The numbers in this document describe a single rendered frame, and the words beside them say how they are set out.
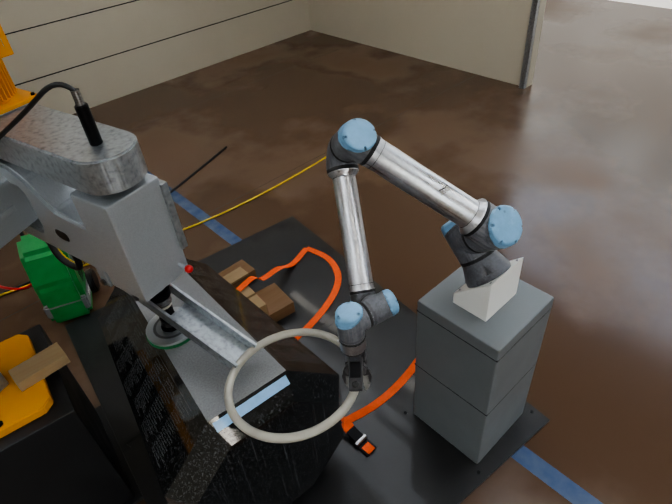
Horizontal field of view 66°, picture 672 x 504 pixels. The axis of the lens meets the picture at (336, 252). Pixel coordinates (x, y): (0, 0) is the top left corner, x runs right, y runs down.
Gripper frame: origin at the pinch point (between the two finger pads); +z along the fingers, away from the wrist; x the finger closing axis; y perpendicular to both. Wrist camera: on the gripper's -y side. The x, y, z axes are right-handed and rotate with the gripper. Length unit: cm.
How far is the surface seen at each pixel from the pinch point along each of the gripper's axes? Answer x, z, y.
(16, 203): 128, -60, 47
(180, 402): 68, 4, 0
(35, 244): 205, 15, 129
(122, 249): 74, -57, 16
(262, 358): 38.3, 0.6, 16.8
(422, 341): -25, 24, 43
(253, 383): 39.9, 1.0, 5.1
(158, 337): 82, -5, 26
